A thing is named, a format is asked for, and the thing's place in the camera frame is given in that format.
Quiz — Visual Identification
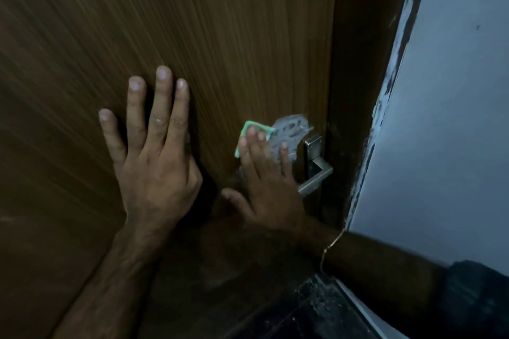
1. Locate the person's right hand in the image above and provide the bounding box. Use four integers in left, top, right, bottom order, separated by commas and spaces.
221, 126, 315, 240

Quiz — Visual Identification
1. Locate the green cleaning cloth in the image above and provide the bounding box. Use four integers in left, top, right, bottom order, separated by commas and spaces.
234, 120, 276, 159

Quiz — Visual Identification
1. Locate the brown wooden door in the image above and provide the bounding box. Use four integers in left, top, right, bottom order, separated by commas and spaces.
0, 0, 339, 339

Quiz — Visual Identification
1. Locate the person's right forearm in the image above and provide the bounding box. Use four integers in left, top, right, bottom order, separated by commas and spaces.
298, 219, 458, 332

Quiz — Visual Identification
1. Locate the person's left hand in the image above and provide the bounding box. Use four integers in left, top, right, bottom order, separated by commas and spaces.
98, 65, 204, 244

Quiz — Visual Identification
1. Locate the silver metal door handle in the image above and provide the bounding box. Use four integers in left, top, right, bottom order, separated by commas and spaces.
296, 134, 334, 197

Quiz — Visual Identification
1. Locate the thin metal bracelet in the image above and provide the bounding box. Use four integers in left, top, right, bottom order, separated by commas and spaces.
319, 229, 347, 274

